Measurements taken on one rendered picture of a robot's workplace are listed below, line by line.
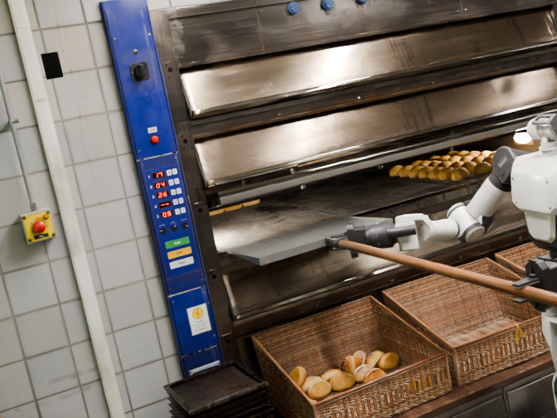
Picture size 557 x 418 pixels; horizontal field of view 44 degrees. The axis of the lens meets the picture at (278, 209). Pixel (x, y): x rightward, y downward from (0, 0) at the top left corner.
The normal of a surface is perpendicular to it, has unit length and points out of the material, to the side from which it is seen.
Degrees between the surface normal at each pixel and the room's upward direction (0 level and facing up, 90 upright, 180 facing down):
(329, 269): 70
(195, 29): 90
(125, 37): 90
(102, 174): 90
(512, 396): 90
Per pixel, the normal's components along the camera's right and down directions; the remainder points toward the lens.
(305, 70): 0.31, -0.26
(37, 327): 0.40, 0.08
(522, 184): -0.94, 0.23
